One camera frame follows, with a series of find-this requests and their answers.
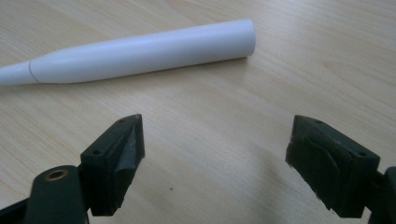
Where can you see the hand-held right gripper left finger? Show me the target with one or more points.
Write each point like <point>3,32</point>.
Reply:
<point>109,168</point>

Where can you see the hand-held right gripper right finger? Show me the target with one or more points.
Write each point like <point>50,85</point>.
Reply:
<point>333,174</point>

